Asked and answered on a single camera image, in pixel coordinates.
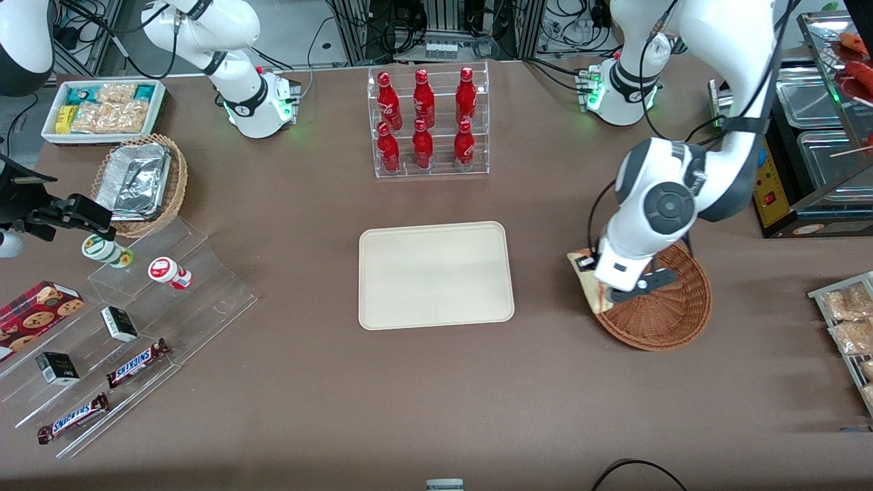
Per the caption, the aluminium frame rack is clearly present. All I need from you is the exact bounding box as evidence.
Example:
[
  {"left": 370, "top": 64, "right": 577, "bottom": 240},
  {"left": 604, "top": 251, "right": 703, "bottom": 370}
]
[{"left": 327, "top": 0, "right": 550, "bottom": 63}]

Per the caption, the clear acrylic stepped shelf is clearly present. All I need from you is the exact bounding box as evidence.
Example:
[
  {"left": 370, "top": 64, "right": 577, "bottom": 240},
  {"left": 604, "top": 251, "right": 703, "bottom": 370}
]
[{"left": 0, "top": 217, "right": 258, "bottom": 459}]

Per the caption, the clear bag of crackers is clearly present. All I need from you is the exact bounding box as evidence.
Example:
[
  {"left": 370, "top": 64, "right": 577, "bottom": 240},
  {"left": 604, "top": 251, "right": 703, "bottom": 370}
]
[
  {"left": 95, "top": 83, "right": 138, "bottom": 105},
  {"left": 71, "top": 100, "right": 150, "bottom": 134}
]

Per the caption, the steel pan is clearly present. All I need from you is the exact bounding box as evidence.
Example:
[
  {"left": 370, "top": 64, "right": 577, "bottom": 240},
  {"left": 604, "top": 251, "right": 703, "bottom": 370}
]
[
  {"left": 776, "top": 80, "right": 853, "bottom": 131},
  {"left": 796, "top": 129, "right": 873, "bottom": 191}
]

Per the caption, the red yogurt cup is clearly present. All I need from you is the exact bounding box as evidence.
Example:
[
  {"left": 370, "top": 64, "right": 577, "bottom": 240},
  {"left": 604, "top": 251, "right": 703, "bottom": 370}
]
[{"left": 148, "top": 256, "right": 192, "bottom": 291}]

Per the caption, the red cola bottle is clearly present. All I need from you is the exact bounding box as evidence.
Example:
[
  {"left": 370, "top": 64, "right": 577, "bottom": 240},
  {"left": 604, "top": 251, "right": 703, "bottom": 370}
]
[
  {"left": 413, "top": 68, "right": 436, "bottom": 129},
  {"left": 456, "top": 66, "right": 477, "bottom": 125},
  {"left": 412, "top": 119, "right": 434, "bottom": 170},
  {"left": 377, "top": 121, "right": 401, "bottom": 173},
  {"left": 454, "top": 120, "right": 476, "bottom": 168},
  {"left": 377, "top": 71, "right": 404, "bottom": 130}
]

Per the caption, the beige plastic tray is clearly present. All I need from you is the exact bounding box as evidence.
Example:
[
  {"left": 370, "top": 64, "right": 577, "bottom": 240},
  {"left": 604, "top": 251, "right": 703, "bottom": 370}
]
[{"left": 359, "top": 221, "right": 516, "bottom": 331}]

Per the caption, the silver foil packet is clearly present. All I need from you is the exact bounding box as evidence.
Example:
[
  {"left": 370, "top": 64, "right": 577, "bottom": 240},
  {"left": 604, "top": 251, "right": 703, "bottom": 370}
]
[{"left": 94, "top": 143, "right": 173, "bottom": 221}]

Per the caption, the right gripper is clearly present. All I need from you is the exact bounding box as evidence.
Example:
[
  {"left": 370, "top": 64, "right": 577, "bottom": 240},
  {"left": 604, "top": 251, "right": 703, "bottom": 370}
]
[{"left": 0, "top": 155, "right": 114, "bottom": 241}]

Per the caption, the green sunflower yogurt cup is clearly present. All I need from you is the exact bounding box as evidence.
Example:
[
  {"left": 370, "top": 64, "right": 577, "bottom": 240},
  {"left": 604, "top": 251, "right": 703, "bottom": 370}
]
[{"left": 82, "top": 234, "right": 134, "bottom": 269}]

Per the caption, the tray of packaged pastries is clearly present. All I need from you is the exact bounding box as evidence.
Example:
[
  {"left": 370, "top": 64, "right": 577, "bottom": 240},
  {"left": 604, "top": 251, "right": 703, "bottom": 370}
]
[{"left": 808, "top": 271, "right": 873, "bottom": 417}]

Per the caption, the black cable loop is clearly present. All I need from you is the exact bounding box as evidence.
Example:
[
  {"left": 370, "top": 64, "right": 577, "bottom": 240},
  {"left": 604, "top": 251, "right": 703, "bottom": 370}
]
[{"left": 590, "top": 458, "right": 690, "bottom": 491}]

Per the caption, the triangle sandwich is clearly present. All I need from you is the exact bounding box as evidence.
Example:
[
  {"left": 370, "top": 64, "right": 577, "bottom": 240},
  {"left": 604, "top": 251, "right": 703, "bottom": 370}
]
[{"left": 567, "top": 251, "right": 613, "bottom": 315}]

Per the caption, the black food warmer machine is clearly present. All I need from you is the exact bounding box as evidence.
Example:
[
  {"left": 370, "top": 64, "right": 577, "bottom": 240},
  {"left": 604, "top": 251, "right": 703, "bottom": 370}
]
[{"left": 708, "top": 8, "right": 873, "bottom": 239}]

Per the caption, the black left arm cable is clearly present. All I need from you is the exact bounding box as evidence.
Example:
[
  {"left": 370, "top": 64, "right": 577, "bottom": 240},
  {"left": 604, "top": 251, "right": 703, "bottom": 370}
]
[{"left": 587, "top": 179, "right": 621, "bottom": 258}]

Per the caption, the small black carton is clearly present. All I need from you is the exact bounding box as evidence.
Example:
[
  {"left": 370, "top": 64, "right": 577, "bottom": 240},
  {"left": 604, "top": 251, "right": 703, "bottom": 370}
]
[
  {"left": 101, "top": 306, "right": 139, "bottom": 343},
  {"left": 35, "top": 352, "right": 80, "bottom": 386}
]

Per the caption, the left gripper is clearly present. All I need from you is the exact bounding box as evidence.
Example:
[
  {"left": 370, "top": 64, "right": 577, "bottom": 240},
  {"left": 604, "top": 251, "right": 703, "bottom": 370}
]
[{"left": 576, "top": 239, "right": 653, "bottom": 293}]

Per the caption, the white rectangular snack bin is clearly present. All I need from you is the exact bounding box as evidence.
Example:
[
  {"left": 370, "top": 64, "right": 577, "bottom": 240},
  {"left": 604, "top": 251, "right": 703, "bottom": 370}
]
[{"left": 41, "top": 79, "right": 166, "bottom": 146}]

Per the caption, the red tartan cookie box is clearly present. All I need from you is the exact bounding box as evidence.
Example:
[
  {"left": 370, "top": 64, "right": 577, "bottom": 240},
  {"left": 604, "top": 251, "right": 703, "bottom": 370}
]
[{"left": 0, "top": 280, "right": 85, "bottom": 363}]

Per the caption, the brown wicker basket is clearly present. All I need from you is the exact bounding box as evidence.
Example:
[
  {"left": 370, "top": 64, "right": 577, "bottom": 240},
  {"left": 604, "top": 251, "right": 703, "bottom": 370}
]
[{"left": 588, "top": 239, "right": 713, "bottom": 352}]

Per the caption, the Snickers chocolate bar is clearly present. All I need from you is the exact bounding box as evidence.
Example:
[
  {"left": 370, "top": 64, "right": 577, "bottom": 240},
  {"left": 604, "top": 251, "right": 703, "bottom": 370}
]
[
  {"left": 37, "top": 392, "right": 110, "bottom": 445},
  {"left": 106, "top": 338, "right": 171, "bottom": 389}
]

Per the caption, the clear acrylic bottle rack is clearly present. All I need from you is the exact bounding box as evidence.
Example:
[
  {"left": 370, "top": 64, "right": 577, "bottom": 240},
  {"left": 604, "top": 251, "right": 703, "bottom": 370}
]
[{"left": 367, "top": 61, "right": 490, "bottom": 179}]

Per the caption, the light tan wicker basket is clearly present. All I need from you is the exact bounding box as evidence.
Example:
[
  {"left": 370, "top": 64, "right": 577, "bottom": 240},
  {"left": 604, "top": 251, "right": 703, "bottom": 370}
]
[{"left": 91, "top": 134, "right": 188, "bottom": 239}]

